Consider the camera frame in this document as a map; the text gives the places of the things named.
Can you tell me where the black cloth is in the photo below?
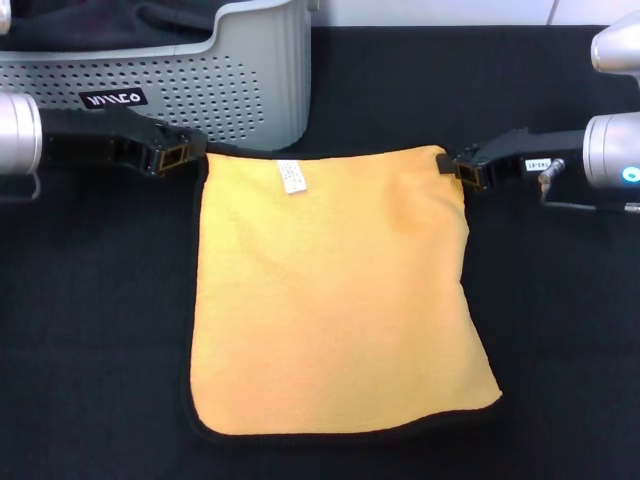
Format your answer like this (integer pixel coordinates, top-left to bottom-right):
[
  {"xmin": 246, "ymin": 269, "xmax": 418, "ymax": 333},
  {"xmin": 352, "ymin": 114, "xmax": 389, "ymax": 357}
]
[{"xmin": 0, "ymin": 0, "xmax": 221, "ymax": 52}]

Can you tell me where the right gripper cable with plug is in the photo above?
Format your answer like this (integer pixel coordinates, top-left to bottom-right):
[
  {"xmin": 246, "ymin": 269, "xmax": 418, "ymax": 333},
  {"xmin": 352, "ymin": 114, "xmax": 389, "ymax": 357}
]
[{"xmin": 537, "ymin": 158, "xmax": 640, "ymax": 214}]

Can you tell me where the yellow grey towel black edge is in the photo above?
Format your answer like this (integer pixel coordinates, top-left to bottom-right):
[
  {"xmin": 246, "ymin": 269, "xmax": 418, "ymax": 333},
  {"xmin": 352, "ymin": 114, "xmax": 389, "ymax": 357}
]
[{"xmin": 188, "ymin": 143, "xmax": 504, "ymax": 447}]

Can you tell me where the left gripper grey cable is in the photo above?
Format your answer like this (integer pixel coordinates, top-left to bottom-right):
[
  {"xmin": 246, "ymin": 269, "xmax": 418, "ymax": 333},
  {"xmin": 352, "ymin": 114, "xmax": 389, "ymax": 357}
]
[{"xmin": 0, "ymin": 172, "xmax": 42, "ymax": 201}]

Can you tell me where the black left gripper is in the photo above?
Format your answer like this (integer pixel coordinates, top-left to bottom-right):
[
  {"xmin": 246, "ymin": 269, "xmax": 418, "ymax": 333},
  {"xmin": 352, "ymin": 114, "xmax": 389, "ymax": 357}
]
[{"xmin": 39, "ymin": 107, "xmax": 209, "ymax": 180}]

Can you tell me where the grey perforated plastic storage box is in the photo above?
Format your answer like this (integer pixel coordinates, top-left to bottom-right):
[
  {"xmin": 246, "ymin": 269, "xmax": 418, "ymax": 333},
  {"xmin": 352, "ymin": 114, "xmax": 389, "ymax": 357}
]
[{"xmin": 0, "ymin": 0, "xmax": 314, "ymax": 152}]

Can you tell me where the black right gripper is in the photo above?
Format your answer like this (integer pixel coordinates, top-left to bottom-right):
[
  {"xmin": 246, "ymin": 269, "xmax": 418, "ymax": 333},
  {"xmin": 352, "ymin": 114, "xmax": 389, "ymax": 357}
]
[{"xmin": 437, "ymin": 127, "xmax": 587, "ymax": 191}]

